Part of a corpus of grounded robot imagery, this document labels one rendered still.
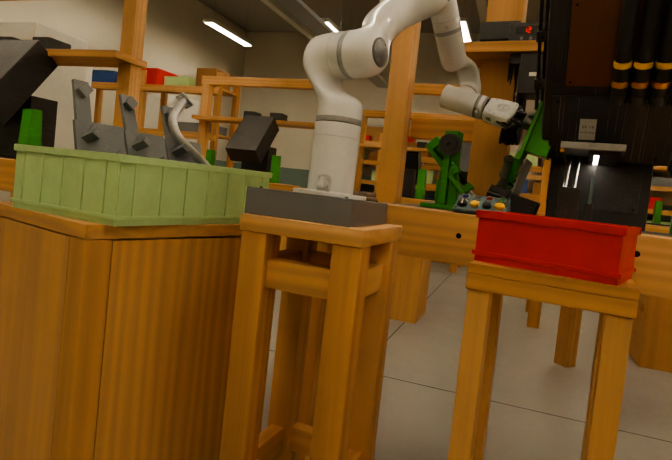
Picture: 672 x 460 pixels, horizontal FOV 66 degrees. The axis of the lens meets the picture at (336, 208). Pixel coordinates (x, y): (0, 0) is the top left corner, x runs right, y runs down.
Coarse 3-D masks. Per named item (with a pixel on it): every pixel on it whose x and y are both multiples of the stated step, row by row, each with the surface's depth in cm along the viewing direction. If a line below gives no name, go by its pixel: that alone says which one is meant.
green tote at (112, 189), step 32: (32, 160) 136; (64, 160) 130; (96, 160) 124; (128, 160) 122; (160, 160) 130; (32, 192) 135; (64, 192) 129; (96, 192) 124; (128, 192) 123; (160, 192) 132; (192, 192) 142; (224, 192) 154; (128, 224) 124; (160, 224) 133; (192, 224) 144
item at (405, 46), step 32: (512, 0) 202; (416, 32) 222; (416, 64) 227; (512, 96) 201; (384, 128) 224; (480, 128) 207; (384, 160) 224; (480, 160) 207; (384, 192) 224; (480, 192) 206
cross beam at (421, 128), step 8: (416, 120) 227; (424, 120) 226; (432, 120) 224; (440, 120) 223; (448, 120) 221; (456, 120) 220; (464, 120) 218; (472, 120) 217; (416, 128) 227; (424, 128) 226; (432, 128) 224; (440, 128) 223; (448, 128) 221; (456, 128) 220; (464, 128) 218; (472, 128) 217; (416, 136) 227; (424, 136) 226; (432, 136) 224; (440, 136) 223; (464, 136) 218
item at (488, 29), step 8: (480, 24) 200; (488, 24) 199; (496, 24) 197; (504, 24) 196; (480, 32) 200; (488, 32) 199; (496, 32) 197; (504, 32) 196; (480, 40) 201; (488, 40) 200; (496, 40) 199; (504, 40) 198
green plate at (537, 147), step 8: (536, 112) 162; (536, 120) 163; (536, 128) 164; (528, 136) 163; (536, 136) 164; (528, 144) 165; (536, 144) 164; (544, 144) 163; (528, 152) 167; (536, 152) 164; (544, 152) 163
